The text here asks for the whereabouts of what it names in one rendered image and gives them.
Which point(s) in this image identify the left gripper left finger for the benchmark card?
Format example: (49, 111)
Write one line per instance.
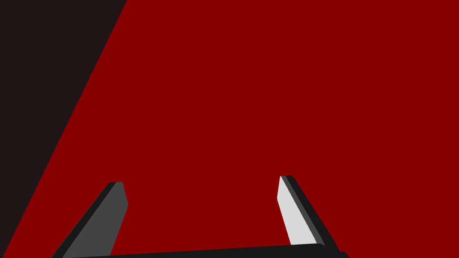
(98, 225)

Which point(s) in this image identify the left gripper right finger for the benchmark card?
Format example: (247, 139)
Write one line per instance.
(299, 222)

